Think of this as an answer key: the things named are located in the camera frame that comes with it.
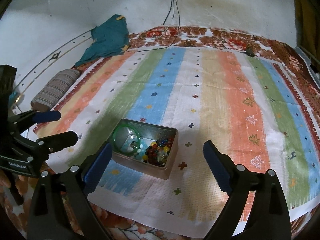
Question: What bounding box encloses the striped grey pillow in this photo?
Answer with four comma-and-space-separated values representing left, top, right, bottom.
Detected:
30, 69, 81, 112

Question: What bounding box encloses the green jade bangle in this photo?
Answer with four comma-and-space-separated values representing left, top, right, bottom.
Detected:
112, 125, 141, 156

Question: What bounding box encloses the clear plastic bin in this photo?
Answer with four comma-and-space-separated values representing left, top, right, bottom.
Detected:
294, 46, 319, 82

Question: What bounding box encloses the metal tin box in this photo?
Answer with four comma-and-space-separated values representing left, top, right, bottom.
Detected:
109, 119, 178, 179

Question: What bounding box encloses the black cable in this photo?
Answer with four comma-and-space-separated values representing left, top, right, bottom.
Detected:
126, 0, 181, 54

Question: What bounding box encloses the small black device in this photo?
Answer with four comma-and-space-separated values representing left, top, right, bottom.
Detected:
245, 47, 255, 57

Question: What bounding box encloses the teal cloth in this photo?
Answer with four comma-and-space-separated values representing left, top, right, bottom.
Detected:
74, 14, 129, 67

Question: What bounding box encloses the white cable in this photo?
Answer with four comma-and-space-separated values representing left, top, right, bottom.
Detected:
135, 0, 177, 42

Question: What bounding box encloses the colourful bead bracelet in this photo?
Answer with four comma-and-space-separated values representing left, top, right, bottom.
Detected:
141, 137, 175, 167

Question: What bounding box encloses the person's left hand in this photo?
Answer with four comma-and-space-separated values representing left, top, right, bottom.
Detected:
0, 163, 54, 205

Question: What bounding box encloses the clear glass bead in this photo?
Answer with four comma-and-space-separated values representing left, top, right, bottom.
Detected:
130, 141, 138, 148

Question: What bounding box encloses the striped colourful bed sheet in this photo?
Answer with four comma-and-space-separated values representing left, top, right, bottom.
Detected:
32, 45, 320, 239

